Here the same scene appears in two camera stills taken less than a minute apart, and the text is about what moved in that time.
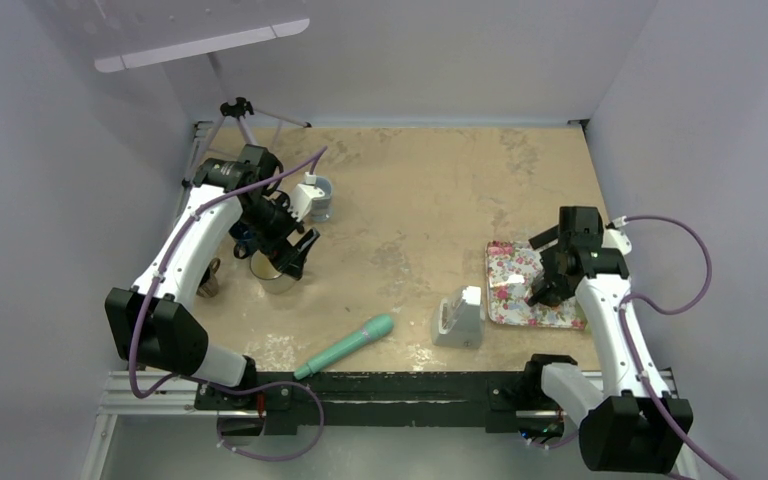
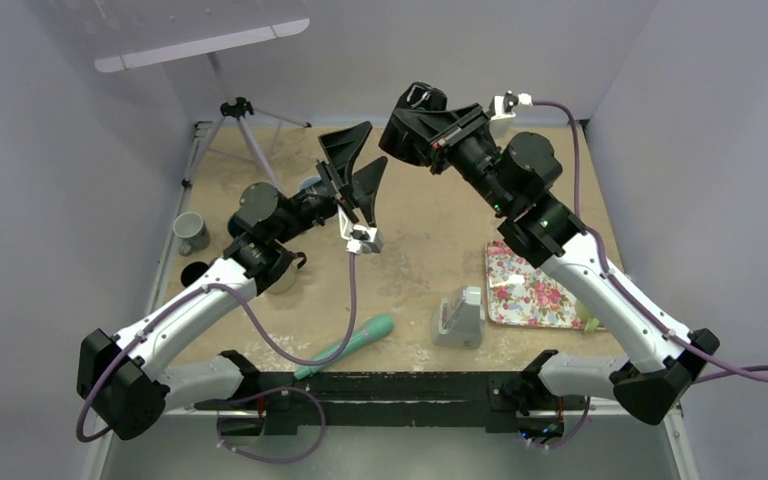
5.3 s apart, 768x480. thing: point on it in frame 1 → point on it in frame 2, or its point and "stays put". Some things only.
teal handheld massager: (377, 326) stays put
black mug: (545, 292) → (408, 132)
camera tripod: (235, 107) stays put
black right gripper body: (550, 256) → (473, 154)
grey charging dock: (459, 319) stays put
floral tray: (511, 270) stays put
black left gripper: (270, 246) → (340, 149)
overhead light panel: (121, 34) stays put
